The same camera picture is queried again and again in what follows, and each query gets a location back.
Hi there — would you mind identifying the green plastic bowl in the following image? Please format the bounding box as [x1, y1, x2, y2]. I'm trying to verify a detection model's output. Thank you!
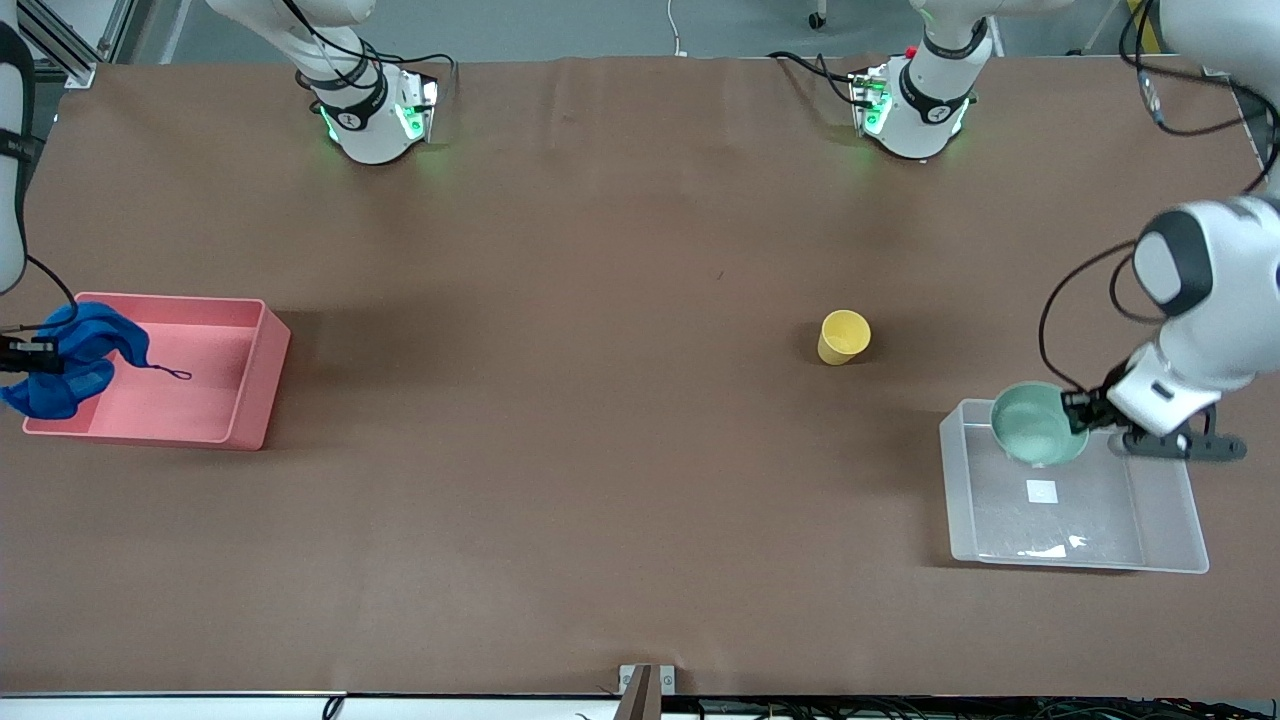
[990, 381, 1091, 469]

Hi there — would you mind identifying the blue cloth with loop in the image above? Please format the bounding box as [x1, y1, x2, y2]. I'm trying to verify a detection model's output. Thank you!
[0, 302, 192, 421]

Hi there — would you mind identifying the yellow plastic cup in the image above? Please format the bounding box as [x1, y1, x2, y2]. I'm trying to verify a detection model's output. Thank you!
[817, 309, 872, 367]

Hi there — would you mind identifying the clear plastic box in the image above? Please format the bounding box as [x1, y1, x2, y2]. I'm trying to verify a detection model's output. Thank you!
[938, 398, 1211, 576]

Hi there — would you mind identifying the pink plastic box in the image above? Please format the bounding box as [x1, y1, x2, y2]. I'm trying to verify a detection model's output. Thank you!
[22, 292, 293, 451]

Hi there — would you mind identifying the brown table cover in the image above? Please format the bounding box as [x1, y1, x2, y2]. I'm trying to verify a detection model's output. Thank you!
[0, 55, 1280, 698]

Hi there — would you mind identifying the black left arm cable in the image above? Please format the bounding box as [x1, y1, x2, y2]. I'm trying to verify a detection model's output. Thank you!
[1038, 0, 1280, 393]

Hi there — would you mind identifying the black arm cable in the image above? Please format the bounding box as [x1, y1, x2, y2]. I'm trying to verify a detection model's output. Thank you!
[1038, 0, 1280, 393]
[0, 20, 81, 336]

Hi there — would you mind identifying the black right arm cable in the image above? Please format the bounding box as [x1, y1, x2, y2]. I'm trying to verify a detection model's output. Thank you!
[0, 20, 81, 336]

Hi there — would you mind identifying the aluminium frame profile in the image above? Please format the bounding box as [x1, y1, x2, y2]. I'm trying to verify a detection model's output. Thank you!
[18, 0, 136, 89]

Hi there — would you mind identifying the metal table bracket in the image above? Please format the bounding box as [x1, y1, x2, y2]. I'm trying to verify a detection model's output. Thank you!
[618, 664, 677, 720]

